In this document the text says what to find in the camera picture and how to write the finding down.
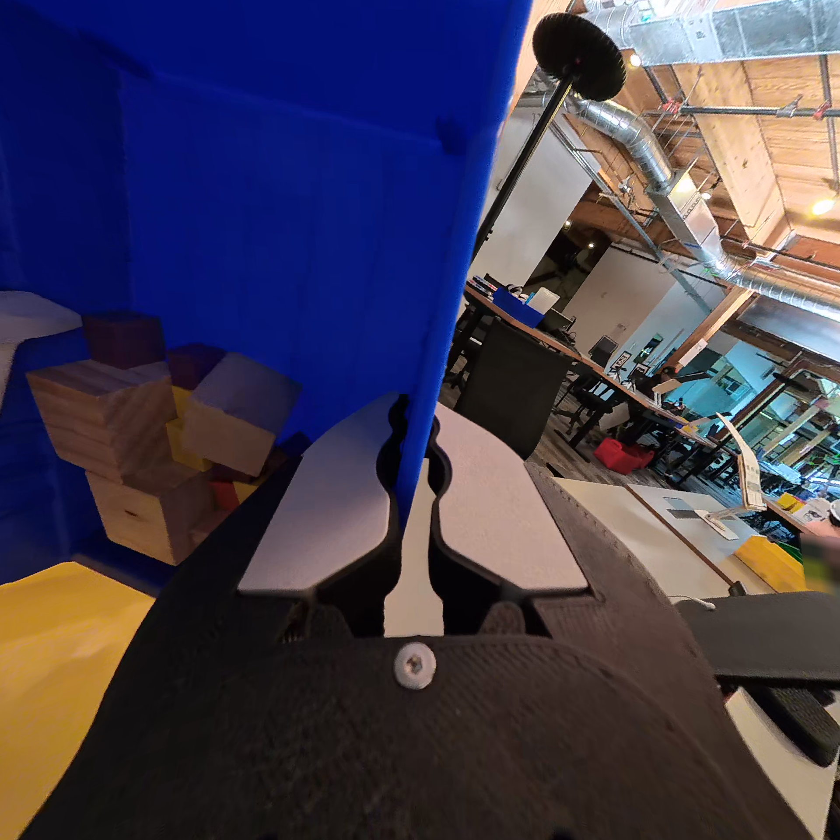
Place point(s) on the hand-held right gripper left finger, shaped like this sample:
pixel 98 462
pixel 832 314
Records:
pixel 321 518

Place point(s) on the small yellow bin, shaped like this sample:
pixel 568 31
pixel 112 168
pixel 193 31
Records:
pixel 771 564

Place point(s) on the black quilted mat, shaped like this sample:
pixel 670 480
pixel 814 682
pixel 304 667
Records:
pixel 768 636

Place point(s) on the blue plastic box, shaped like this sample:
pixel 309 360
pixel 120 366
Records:
pixel 295 197

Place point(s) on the yellow plastic box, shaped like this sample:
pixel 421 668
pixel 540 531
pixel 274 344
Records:
pixel 59 656

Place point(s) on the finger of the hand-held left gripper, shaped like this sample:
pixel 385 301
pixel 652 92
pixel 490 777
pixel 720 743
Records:
pixel 26 315

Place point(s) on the silver ventilation duct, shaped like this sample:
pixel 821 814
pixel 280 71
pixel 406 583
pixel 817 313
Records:
pixel 656 144

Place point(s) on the neighbouring wooden board stand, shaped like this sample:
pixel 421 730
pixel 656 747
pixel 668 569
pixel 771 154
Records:
pixel 745 466

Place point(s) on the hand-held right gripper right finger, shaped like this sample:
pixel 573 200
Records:
pixel 512 525

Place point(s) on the long wooden desk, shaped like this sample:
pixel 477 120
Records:
pixel 590 367

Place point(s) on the red bag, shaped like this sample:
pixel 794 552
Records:
pixel 623 456

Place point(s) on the small blue bin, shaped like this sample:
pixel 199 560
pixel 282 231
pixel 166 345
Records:
pixel 518 308

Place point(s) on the pile of coloured wooden cubes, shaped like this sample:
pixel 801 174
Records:
pixel 105 413

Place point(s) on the black round disc on pole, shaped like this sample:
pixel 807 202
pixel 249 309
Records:
pixel 577 49

